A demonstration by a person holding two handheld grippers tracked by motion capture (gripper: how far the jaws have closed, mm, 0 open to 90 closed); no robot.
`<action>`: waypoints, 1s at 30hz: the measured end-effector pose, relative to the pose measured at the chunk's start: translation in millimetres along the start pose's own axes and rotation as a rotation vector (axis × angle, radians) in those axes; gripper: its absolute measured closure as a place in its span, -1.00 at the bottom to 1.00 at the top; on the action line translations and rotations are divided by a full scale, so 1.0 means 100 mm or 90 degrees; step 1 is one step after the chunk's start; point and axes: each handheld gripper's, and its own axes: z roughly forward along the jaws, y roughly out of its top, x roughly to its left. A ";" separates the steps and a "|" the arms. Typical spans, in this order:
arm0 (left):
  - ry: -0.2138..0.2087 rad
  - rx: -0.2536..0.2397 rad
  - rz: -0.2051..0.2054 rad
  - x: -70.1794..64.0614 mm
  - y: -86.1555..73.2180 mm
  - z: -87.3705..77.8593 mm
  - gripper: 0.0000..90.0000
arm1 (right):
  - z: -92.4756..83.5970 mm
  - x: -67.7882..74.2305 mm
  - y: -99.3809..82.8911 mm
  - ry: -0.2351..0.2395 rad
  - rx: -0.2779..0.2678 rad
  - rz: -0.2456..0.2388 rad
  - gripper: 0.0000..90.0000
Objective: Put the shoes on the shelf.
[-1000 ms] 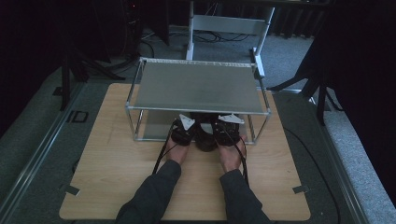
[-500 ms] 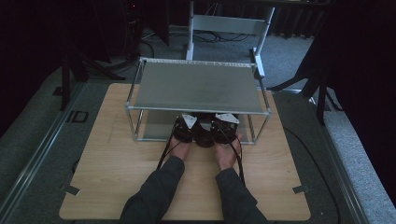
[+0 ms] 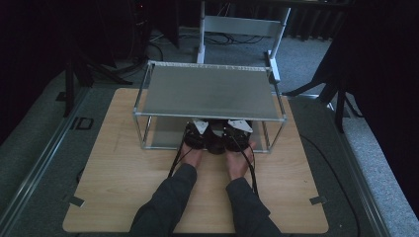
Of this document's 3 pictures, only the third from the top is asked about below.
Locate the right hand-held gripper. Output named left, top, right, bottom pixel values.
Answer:
left=223, top=118, right=255, bottom=153

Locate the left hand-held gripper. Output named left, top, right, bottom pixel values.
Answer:
left=182, top=118, right=210, bottom=151

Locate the grey metal shoe rack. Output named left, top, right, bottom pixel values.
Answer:
left=131, top=59, right=289, bottom=155

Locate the person's left hand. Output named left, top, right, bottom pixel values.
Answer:
left=180, top=141, right=205, bottom=169

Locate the person's right hand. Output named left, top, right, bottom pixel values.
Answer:
left=224, top=141, right=258, bottom=182

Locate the grey tape strip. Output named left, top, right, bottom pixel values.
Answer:
left=66, top=194, right=86, bottom=208
left=308, top=196, right=328, bottom=206

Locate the black tripod stand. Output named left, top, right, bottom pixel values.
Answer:
left=61, top=48, right=133, bottom=119
left=282, top=65, right=364, bottom=134

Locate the left hand-held gripper black cable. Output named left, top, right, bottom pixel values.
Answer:
left=167, top=130, right=192, bottom=179

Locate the hand-held gripper black cable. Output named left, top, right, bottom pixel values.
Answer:
left=230, top=134, right=260, bottom=199
left=167, top=130, right=192, bottom=179

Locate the right hand-held gripper black cable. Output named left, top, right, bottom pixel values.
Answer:
left=230, top=134, right=260, bottom=199

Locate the white desk frame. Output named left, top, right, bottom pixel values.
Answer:
left=196, top=1, right=293, bottom=83

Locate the black floor cable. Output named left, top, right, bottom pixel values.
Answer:
left=297, top=133, right=361, bottom=237

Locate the aluminium floor rail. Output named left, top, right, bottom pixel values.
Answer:
left=0, top=88, right=91, bottom=229
left=328, top=101, right=393, bottom=237

